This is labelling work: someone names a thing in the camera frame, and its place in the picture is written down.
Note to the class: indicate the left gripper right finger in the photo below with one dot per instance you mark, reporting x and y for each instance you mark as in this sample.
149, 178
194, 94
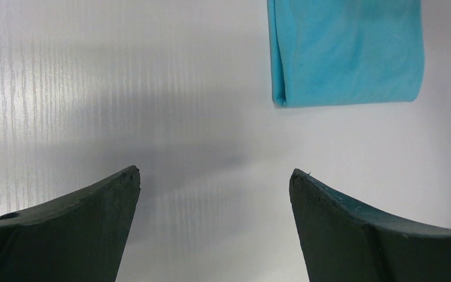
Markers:
344, 239

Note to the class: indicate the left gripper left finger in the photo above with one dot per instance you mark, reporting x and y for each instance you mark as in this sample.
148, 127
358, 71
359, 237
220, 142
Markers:
80, 236

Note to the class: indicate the teal t shirt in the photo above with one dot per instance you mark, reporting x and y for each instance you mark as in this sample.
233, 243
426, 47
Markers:
340, 52

